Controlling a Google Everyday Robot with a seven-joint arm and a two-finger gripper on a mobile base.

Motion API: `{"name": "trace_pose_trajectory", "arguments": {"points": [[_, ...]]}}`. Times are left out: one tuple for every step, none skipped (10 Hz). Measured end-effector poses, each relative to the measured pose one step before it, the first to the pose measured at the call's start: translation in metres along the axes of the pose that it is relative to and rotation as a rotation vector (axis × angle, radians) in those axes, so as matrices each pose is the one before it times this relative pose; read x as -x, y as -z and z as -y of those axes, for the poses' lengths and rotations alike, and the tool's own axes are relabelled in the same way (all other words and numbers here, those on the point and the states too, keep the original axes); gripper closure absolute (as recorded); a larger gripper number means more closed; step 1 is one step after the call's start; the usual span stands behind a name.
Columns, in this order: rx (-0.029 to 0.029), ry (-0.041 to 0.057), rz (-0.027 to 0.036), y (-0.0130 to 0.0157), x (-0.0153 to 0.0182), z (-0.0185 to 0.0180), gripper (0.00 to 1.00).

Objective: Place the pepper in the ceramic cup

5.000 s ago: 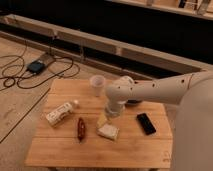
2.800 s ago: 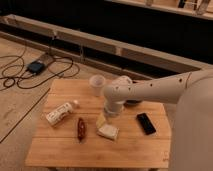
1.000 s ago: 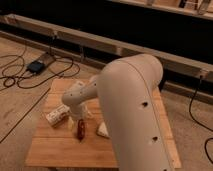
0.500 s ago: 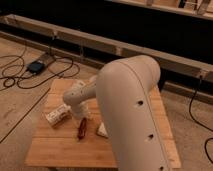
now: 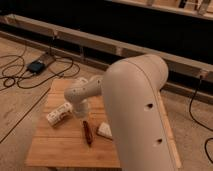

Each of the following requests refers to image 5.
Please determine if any black cable right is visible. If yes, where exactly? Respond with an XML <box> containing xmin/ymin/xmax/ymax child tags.
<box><xmin>188</xmin><ymin>75</ymin><xmax>213</xmax><ymax>165</ymax></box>

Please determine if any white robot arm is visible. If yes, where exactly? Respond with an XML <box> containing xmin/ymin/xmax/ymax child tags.
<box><xmin>64</xmin><ymin>54</ymin><xmax>177</xmax><ymax>171</ymax></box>

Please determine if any wooden table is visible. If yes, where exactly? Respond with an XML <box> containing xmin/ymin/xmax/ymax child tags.
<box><xmin>32</xmin><ymin>79</ymin><xmax>178</xmax><ymax>171</ymax></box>

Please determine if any white sponge block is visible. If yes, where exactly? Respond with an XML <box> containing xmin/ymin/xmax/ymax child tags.
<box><xmin>97</xmin><ymin>122</ymin><xmax>112</xmax><ymax>139</ymax></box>

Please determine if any black floor cable left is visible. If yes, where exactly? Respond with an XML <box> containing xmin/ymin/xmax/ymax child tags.
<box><xmin>0</xmin><ymin>39</ymin><xmax>81</xmax><ymax>90</ymax></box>

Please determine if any white plastic bottle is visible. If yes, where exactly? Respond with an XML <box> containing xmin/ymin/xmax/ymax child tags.
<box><xmin>46</xmin><ymin>102</ymin><xmax>72</xmax><ymax>126</ymax></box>

